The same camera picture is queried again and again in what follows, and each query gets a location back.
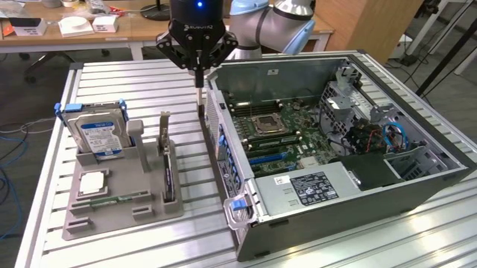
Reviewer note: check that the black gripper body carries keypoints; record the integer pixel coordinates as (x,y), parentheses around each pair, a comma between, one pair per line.
(196,28)

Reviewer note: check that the black graphics card metal bracket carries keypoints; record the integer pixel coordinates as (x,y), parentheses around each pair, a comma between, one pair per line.
(168,178)

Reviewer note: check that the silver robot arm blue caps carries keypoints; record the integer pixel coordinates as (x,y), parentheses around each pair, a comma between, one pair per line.
(275,25)

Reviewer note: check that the black round lamp base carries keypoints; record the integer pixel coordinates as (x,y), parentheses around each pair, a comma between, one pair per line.
(154,12)

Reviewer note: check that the small white labelled box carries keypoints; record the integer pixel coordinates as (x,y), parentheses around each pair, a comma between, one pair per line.
(106,24)

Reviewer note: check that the beige case latch bar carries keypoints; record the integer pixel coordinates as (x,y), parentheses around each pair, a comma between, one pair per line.
(200,96)

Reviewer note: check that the clear plastic bag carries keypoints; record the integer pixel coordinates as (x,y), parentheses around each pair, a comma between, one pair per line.
(100,7)

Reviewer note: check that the metal CPU socket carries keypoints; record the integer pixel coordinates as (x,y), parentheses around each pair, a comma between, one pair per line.
(266,124)

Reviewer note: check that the grey cup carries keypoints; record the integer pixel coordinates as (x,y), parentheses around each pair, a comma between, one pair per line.
(51,2)

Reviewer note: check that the black office chair base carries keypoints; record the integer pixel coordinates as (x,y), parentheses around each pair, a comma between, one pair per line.
(40,64)

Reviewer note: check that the white box black lid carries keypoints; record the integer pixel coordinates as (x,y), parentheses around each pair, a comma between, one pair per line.
(28,26)

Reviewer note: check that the RAM stick white label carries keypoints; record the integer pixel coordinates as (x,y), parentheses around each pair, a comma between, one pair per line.
(277,141)

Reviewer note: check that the hard disk blue rails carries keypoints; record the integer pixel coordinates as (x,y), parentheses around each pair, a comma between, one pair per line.
(100,136)

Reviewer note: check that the perforated metal disk bay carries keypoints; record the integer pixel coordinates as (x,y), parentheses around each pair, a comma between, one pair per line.
(338,111)

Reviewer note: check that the wooden cabinet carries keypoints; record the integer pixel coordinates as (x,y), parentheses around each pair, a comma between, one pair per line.
(373,25)

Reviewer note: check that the green motherboard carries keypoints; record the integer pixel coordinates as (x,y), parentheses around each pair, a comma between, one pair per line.
(313,131)

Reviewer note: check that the orange box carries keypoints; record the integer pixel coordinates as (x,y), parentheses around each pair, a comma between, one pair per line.
(7,29)

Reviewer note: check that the blue expansion slot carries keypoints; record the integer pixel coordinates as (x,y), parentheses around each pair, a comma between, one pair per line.
(266,159)

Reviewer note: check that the silver chipset heatsink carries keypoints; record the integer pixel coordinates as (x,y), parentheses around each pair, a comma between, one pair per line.
(309,162)

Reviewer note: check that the black power brick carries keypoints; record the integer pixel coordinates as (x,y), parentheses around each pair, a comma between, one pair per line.
(409,60)

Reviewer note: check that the silver CPU chip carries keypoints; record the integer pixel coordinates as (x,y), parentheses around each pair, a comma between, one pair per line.
(91,182)

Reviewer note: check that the grey power supply black label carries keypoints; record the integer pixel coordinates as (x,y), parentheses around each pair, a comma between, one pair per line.
(275,201)

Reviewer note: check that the blue case release tab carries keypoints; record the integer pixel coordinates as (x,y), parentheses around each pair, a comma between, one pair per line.
(238,205)

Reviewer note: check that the green RAM stick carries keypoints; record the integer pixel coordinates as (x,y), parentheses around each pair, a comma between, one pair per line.
(111,201)

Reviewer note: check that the black stand pole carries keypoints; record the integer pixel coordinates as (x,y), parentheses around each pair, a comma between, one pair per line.
(446,56)

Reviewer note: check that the grey parts rack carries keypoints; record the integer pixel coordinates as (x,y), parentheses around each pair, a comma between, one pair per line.
(119,220)

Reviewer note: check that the open black PC case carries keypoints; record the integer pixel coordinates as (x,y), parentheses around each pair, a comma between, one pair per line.
(373,223)

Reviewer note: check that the wooden desk white frame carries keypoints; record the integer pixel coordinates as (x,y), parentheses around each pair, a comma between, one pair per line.
(148,30)

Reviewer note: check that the white table leg frame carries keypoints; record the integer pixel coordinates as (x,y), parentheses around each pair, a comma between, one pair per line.
(421,33)

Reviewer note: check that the grey disk bay bracket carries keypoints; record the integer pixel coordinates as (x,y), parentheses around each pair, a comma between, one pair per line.
(417,162)

